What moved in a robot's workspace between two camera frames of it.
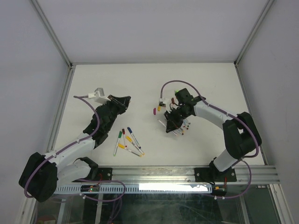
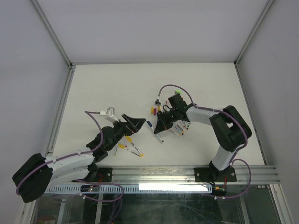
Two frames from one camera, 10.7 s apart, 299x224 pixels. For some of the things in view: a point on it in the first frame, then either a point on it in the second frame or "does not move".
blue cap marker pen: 130,131 → 151,125
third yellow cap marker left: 123,147 does not move
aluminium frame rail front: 183,175 does not move
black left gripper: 121,103 → 129,129
